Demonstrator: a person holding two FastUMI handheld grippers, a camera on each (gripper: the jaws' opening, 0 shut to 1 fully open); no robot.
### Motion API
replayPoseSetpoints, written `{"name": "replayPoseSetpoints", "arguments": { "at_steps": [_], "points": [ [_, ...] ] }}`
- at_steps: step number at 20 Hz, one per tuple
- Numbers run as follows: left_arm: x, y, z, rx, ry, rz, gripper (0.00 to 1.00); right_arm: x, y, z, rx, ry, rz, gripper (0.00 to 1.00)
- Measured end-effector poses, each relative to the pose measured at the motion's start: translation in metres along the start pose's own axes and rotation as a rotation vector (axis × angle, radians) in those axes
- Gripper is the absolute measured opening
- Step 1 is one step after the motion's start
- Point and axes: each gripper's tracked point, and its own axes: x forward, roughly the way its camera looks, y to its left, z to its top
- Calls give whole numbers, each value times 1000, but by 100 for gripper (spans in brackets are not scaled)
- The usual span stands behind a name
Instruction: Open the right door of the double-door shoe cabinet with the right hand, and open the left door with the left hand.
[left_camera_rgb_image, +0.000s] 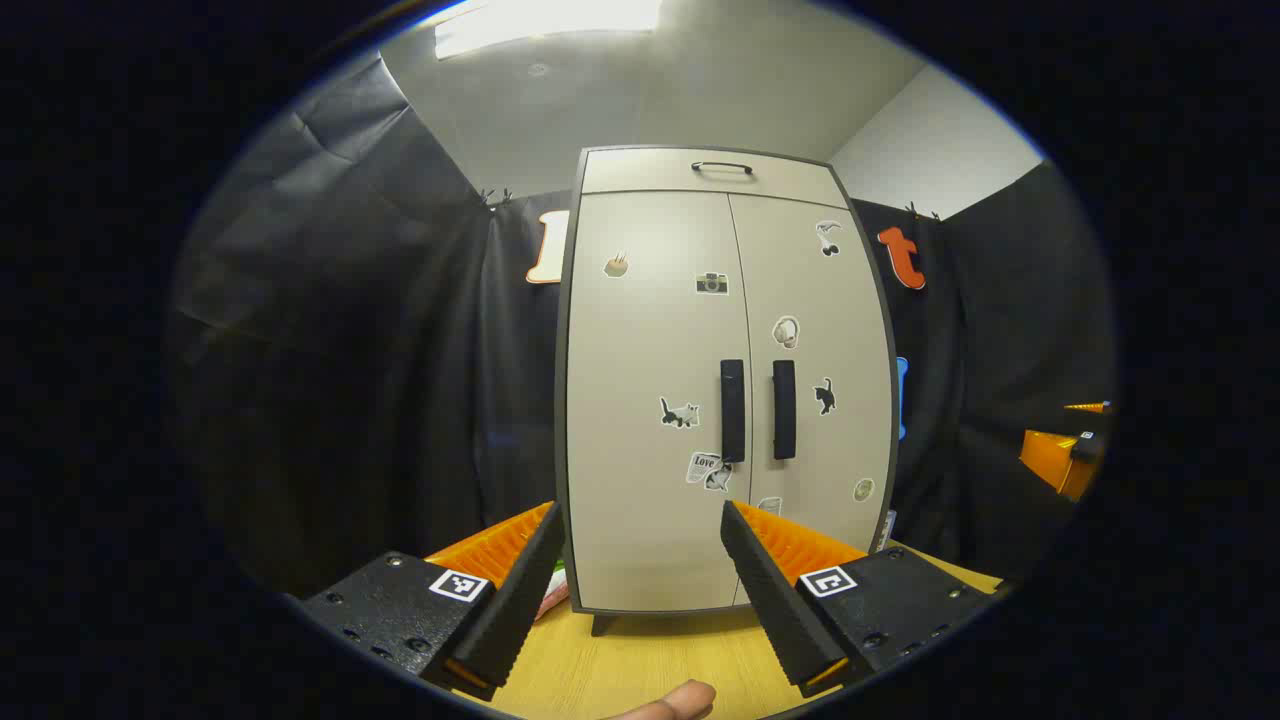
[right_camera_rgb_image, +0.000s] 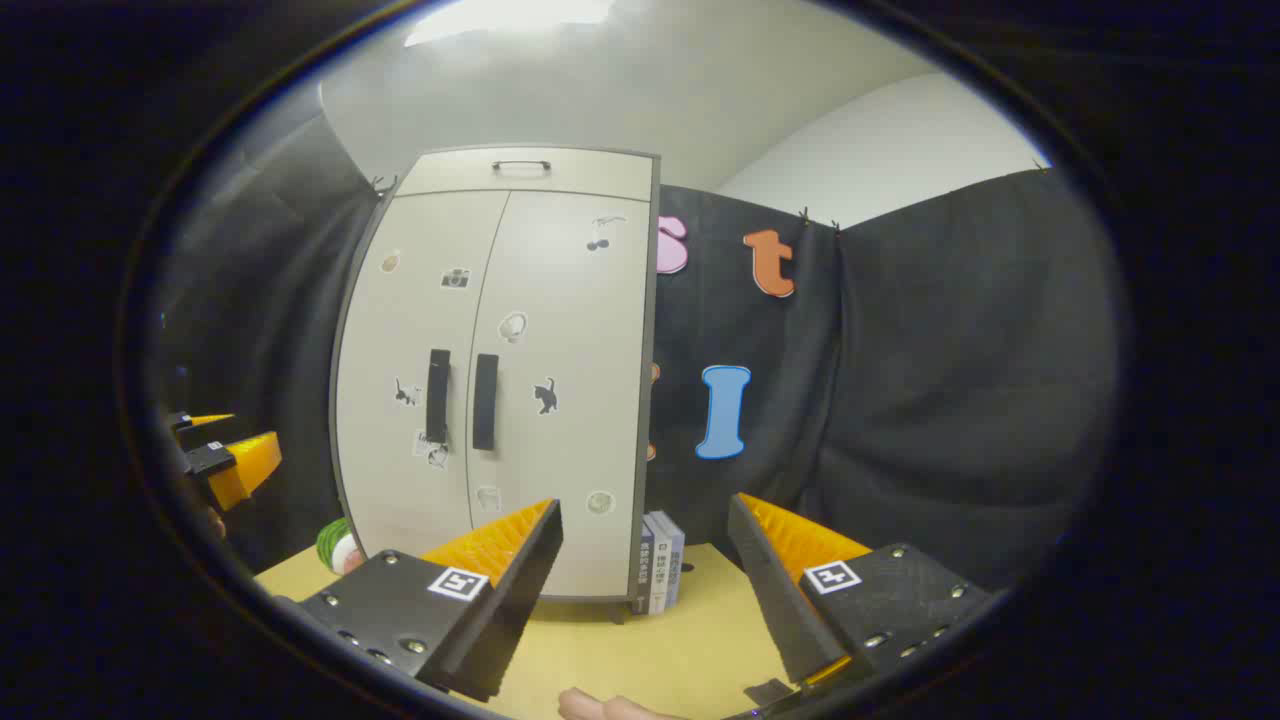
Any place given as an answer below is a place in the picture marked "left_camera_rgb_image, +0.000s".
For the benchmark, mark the black backdrop cloth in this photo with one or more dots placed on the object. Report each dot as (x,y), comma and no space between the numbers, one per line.
(350,350)

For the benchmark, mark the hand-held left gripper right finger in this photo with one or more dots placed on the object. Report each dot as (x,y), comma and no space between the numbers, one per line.
(775,600)

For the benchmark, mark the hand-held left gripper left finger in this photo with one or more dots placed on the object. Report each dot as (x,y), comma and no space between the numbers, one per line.
(515,600)

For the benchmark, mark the beige cabinet drawer front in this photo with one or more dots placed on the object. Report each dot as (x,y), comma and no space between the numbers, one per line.
(640,172)

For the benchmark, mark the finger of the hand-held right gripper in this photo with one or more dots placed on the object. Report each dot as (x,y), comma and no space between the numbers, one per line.
(1088,407)
(1045,460)

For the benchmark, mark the beige double-door shoe cabinet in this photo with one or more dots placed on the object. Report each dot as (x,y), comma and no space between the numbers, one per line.
(561,400)

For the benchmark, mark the ceiling light panel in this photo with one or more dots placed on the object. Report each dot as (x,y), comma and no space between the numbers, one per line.
(550,18)

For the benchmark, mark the beige shoe cabinet door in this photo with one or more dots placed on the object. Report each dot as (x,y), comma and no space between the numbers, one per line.
(850,330)
(640,350)

